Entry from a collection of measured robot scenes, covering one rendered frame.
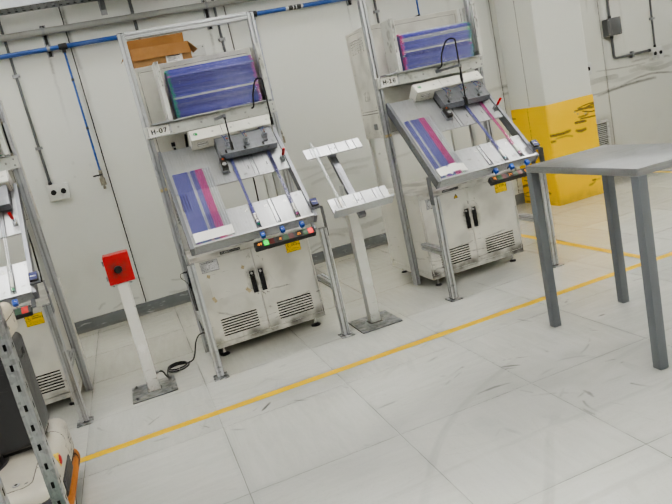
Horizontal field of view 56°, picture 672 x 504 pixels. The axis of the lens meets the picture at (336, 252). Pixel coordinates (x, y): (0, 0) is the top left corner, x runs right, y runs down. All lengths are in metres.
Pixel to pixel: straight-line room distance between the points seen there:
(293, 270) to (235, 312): 0.42
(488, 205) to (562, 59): 2.15
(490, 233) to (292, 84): 2.18
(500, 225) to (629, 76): 3.29
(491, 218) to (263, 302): 1.60
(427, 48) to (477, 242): 1.28
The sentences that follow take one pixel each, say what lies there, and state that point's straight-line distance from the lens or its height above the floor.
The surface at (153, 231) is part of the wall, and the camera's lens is 5.28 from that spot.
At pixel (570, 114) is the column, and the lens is 6.08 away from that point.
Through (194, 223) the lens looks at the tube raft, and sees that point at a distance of 3.43.
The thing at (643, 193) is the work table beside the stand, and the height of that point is 0.70.
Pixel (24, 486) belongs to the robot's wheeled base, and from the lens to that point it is 2.44.
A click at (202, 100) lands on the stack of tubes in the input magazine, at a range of 3.79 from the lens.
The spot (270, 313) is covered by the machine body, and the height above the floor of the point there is 0.18.
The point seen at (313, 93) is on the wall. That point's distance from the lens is 5.52.
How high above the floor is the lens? 1.23
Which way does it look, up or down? 12 degrees down
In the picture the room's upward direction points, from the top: 13 degrees counter-clockwise
